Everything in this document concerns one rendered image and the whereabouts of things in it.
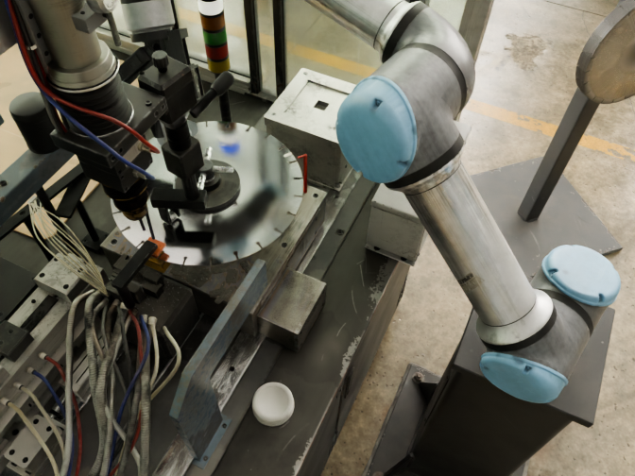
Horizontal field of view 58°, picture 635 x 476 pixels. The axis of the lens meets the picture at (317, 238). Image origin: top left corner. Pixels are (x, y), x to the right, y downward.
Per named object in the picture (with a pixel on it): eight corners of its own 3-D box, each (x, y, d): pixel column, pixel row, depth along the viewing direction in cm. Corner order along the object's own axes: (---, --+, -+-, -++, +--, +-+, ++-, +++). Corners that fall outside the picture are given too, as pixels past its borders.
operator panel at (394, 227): (410, 159, 132) (421, 109, 120) (456, 175, 130) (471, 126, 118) (364, 247, 117) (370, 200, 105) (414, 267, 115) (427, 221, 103)
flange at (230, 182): (246, 203, 97) (245, 194, 95) (180, 216, 95) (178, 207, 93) (233, 158, 104) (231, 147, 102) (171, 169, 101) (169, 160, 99)
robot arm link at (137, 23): (111, 6, 86) (134, 3, 93) (120, 38, 88) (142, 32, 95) (159, -1, 85) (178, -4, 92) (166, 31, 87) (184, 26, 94)
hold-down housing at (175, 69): (187, 152, 87) (161, 36, 71) (211, 165, 86) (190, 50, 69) (161, 174, 84) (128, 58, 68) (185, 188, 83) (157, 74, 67)
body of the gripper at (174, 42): (191, 108, 91) (174, 28, 86) (141, 113, 93) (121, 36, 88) (205, 98, 98) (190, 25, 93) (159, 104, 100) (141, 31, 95)
